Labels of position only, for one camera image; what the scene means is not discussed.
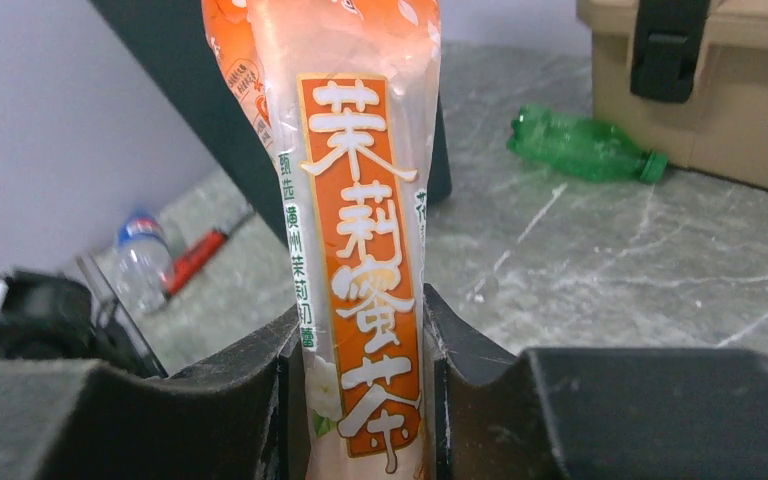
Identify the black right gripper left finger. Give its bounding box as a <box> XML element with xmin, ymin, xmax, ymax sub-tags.
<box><xmin>0</xmin><ymin>310</ymin><xmax>297</xmax><ymax>479</ymax></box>

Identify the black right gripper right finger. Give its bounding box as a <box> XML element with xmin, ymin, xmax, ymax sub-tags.
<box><xmin>424</xmin><ymin>286</ymin><xmax>768</xmax><ymax>479</ymax></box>

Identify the Pepsi bottle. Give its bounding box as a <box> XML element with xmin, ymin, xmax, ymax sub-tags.
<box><xmin>112</xmin><ymin>209</ymin><xmax>174</xmax><ymax>314</ymax></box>

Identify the clear bottle orange label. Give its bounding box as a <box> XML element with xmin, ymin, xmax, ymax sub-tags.
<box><xmin>201</xmin><ymin>1</ymin><xmax>441</xmax><ymax>479</ymax></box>

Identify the green plastic bottle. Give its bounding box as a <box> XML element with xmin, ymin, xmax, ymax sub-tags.
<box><xmin>507</xmin><ymin>104</ymin><xmax>669</xmax><ymax>184</ymax></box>

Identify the tan plastic toolbox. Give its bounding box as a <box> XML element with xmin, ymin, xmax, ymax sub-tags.
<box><xmin>576</xmin><ymin>0</ymin><xmax>768</xmax><ymax>190</ymax></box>

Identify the red handle adjustable wrench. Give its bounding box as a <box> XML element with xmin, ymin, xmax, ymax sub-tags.
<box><xmin>162</xmin><ymin>210</ymin><xmax>256</xmax><ymax>301</ymax></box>

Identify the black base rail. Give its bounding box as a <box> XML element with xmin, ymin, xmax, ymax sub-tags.
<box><xmin>0</xmin><ymin>257</ymin><xmax>168</xmax><ymax>378</ymax></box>

